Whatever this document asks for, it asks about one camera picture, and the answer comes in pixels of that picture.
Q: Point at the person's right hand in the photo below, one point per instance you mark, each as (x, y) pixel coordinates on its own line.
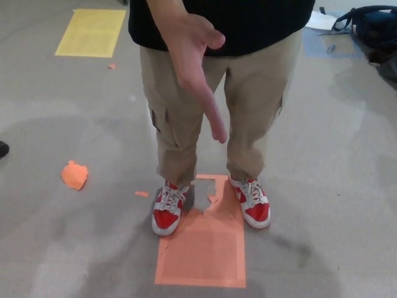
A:
(189, 52)

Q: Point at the person's right red white sneaker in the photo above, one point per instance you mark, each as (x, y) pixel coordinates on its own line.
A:
(166, 214)

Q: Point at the person's red white sneaker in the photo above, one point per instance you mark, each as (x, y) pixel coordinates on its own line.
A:
(256, 208)
(166, 214)

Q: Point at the person's left red white sneaker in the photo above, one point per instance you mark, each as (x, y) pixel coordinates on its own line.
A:
(256, 208)

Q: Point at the black t-shirt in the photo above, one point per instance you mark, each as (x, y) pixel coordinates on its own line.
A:
(257, 21)

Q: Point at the small orange paper scrap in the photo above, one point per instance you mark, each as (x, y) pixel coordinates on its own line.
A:
(141, 193)
(112, 66)

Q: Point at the khaki cargo trousers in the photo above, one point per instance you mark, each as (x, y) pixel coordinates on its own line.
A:
(254, 99)

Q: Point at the yellow paper sheet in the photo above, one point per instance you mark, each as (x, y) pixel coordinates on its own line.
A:
(91, 32)

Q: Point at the blue floor sheet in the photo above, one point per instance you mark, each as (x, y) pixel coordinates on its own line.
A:
(314, 46)

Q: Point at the white paper sheet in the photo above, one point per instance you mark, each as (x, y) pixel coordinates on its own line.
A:
(321, 20)

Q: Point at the crumpled orange paper piece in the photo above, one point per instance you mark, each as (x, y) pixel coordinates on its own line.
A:
(74, 175)

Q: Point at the dark blue backpack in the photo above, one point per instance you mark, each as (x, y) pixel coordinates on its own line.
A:
(375, 26)

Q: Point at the torn orange paper sheet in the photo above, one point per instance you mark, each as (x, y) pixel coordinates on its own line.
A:
(201, 254)

